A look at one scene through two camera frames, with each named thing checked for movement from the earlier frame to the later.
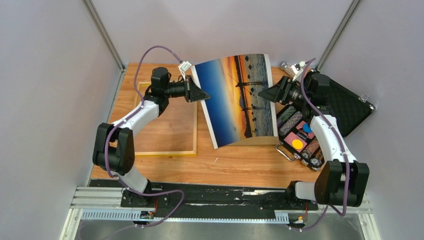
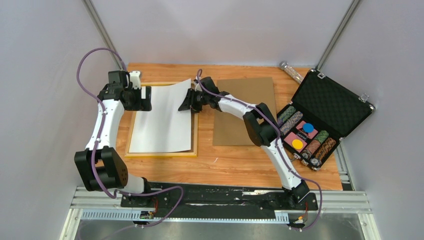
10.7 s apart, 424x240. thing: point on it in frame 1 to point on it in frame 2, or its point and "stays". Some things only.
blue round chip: x=306 y=128 stays
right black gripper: x=279 y=92 to x=191 y=94
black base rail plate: x=268 y=197 stays
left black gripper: x=192 y=93 to x=142 y=104
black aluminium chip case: x=297 y=139 stays
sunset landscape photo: x=235 y=110 to x=165 y=128
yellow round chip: x=297 y=144 stays
